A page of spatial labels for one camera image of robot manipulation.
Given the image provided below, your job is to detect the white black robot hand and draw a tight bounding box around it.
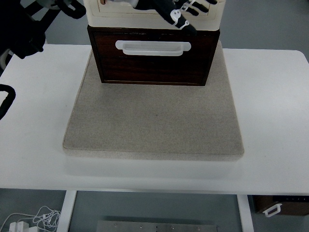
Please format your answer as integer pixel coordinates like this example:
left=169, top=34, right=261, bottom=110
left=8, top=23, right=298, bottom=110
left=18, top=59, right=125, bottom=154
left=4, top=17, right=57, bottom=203
left=108, top=0, right=218, bottom=35

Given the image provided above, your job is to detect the cream cabinet with door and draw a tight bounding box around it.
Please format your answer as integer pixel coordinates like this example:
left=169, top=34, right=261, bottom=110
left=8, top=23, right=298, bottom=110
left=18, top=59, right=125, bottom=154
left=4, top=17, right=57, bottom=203
left=83, top=0, right=226, bottom=31

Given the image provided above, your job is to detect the grey fabric mat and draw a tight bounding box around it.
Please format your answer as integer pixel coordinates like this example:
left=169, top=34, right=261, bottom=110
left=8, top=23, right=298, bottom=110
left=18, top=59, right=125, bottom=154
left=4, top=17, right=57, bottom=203
left=63, top=40, right=245, bottom=161

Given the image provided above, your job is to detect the white table leg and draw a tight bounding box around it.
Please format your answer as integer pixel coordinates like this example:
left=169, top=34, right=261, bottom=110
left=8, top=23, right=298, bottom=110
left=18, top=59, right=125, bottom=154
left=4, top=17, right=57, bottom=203
left=57, top=190, right=77, bottom=232
left=236, top=194, right=254, bottom=232

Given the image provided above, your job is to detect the white power adapter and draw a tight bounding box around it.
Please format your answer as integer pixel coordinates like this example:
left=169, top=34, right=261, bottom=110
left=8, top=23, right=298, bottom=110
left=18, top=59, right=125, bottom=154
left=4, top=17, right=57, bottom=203
left=9, top=221, right=29, bottom=232

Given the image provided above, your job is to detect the dark brown cabinet base frame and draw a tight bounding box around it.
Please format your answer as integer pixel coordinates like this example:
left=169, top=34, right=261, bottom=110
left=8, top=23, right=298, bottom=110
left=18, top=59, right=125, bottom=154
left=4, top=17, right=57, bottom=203
left=86, top=25, right=221, bottom=87

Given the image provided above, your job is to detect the brown box with white handle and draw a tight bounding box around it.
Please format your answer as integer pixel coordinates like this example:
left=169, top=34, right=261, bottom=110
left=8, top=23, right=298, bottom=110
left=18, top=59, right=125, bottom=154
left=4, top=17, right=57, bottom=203
left=252, top=195, right=309, bottom=218

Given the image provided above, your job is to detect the thin white cable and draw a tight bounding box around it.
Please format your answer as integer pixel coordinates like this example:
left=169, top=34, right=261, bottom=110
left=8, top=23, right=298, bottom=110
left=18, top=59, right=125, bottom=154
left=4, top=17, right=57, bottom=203
left=0, top=205, right=61, bottom=232

